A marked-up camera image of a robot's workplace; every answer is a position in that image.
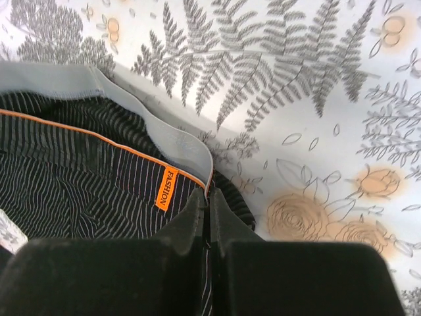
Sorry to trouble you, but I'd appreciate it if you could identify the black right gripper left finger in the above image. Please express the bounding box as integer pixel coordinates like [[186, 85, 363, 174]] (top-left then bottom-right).
[[1, 189, 205, 315]]

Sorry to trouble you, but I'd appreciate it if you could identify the black pinstriped underwear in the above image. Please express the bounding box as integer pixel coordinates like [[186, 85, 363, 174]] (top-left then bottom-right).
[[1, 62, 255, 315]]

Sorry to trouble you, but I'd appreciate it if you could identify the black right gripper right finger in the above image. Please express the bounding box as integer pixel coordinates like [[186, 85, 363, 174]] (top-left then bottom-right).
[[209, 189, 404, 315]]

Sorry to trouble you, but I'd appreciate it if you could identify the floral patterned table mat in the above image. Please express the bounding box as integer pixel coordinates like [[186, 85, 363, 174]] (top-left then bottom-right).
[[1, 1, 420, 315]]

